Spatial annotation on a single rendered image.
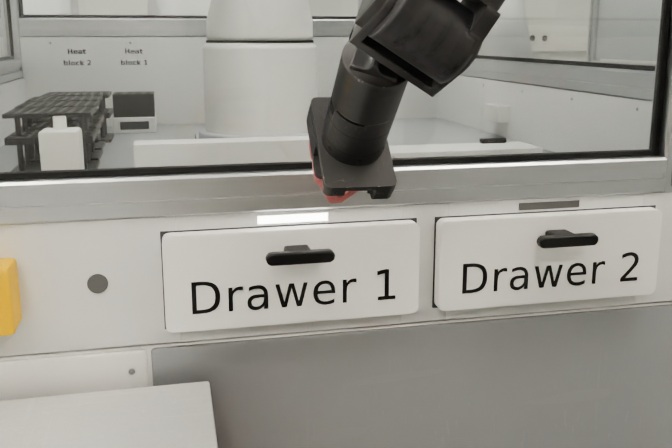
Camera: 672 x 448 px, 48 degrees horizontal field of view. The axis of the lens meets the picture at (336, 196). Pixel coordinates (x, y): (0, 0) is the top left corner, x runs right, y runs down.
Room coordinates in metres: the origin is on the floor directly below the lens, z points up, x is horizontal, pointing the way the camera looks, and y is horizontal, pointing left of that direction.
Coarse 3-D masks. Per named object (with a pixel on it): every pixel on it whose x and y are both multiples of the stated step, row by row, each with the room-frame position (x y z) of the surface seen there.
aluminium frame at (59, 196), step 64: (0, 192) 0.76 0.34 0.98; (64, 192) 0.77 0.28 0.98; (128, 192) 0.79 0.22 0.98; (192, 192) 0.80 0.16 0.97; (256, 192) 0.82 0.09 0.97; (320, 192) 0.84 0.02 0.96; (448, 192) 0.87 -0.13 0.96; (512, 192) 0.88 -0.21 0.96; (576, 192) 0.90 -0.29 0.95; (640, 192) 0.92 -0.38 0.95
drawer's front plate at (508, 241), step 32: (448, 224) 0.85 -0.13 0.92; (480, 224) 0.86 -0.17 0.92; (512, 224) 0.87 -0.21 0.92; (544, 224) 0.88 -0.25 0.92; (576, 224) 0.89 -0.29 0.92; (608, 224) 0.89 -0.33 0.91; (640, 224) 0.90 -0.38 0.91; (448, 256) 0.85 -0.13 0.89; (480, 256) 0.86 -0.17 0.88; (512, 256) 0.87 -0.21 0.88; (544, 256) 0.88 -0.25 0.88; (576, 256) 0.89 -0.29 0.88; (608, 256) 0.90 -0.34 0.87; (640, 256) 0.90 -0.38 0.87; (448, 288) 0.85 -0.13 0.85; (544, 288) 0.88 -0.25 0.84; (576, 288) 0.89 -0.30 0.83; (608, 288) 0.90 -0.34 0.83; (640, 288) 0.91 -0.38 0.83
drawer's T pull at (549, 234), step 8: (552, 232) 0.86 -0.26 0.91; (560, 232) 0.86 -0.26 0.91; (568, 232) 0.86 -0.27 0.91; (544, 240) 0.84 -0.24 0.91; (552, 240) 0.84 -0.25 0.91; (560, 240) 0.84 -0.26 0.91; (568, 240) 0.84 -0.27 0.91; (576, 240) 0.85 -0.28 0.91; (584, 240) 0.85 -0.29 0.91; (592, 240) 0.85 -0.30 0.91
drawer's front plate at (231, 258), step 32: (352, 224) 0.83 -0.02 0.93; (384, 224) 0.83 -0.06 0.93; (416, 224) 0.84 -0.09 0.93; (192, 256) 0.79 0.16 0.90; (224, 256) 0.79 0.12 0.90; (256, 256) 0.80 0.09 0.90; (352, 256) 0.83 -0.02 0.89; (384, 256) 0.83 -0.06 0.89; (416, 256) 0.84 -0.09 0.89; (224, 288) 0.79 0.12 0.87; (320, 288) 0.82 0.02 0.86; (352, 288) 0.83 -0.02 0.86; (384, 288) 0.83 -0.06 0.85; (416, 288) 0.84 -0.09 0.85; (192, 320) 0.79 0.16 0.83; (224, 320) 0.79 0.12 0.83; (256, 320) 0.80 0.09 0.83; (288, 320) 0.81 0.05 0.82; (320, 320) 0.82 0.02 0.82
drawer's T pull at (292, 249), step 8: (288, 248) 0.79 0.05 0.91; (296, 248) 0.79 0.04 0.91; (304, 248) 0.79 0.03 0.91; (328, 248) 0.79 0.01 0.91; (272, 256) 0.77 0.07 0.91; (280, 256) 0.77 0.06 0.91; (288, 256) 0.77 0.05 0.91; (296, 256) 0.78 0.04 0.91; (304, 256) 0.78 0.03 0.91; (312, 256) 0.78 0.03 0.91; (320, 256) 0.78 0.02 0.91; (328, 256) 0.78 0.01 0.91; (272, 264) 0.77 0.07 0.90; (280, 264) 0.77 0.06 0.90; (288, 264) 0.77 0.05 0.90
